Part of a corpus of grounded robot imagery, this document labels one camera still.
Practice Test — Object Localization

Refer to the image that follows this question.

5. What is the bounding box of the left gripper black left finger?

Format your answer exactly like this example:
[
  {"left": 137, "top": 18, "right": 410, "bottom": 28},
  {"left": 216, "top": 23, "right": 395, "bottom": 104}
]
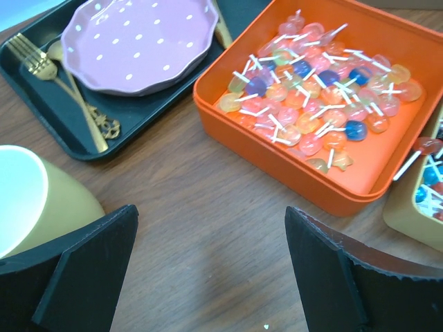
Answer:
[{"left": 1, "top": 205, "right": 138, "bottom": 331}]

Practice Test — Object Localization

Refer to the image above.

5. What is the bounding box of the yellow mug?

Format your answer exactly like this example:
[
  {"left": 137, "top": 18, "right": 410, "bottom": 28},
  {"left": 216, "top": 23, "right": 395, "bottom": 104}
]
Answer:
[{"left": 1, "top": 145, "right": 105, "bottom": 258}]

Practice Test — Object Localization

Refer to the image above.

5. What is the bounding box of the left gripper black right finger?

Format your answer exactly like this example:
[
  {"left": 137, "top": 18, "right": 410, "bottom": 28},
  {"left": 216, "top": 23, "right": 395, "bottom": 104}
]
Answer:
[{"left": 284, "top": 207, "right": 442, "bottom": 331}]

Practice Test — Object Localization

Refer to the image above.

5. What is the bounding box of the orange box of lollipops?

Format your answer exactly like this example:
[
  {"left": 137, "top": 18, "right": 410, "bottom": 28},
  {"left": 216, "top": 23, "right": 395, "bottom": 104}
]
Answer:
[{"left": 194, "top": 1, "right": 442, "bottom": 216}]

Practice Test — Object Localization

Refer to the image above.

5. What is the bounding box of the gold knife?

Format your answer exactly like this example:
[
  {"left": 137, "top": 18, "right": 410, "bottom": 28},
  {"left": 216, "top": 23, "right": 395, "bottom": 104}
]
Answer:
[{"left": 212, "top": 0, "right": 233, "bottom": 49}]

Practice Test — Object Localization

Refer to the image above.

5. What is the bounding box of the gold fork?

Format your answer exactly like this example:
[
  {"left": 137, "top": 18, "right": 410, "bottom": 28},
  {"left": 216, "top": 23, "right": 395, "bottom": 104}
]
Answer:
[{"left": 6, "top": 33, "right": 120, "bottom": 141}]

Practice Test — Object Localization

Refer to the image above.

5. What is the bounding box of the gold spoon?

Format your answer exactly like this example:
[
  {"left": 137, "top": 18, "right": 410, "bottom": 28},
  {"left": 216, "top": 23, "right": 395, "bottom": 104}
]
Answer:
[{"left": 47, "top": 40, "right": 109, "bottom": 153}]

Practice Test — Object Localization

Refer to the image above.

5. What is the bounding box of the gold tin of candies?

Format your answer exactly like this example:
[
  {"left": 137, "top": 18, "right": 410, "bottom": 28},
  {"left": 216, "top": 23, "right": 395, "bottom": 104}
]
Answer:
[{"left": 383, "top": 109, "right": 442, "bottom": 251}]

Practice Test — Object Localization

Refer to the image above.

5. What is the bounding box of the pink polka dot plate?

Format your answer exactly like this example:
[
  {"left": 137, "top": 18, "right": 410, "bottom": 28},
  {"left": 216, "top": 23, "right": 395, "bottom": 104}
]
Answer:
[{"left": 61, "top": 0, "right": 219, "bottom": 96}]

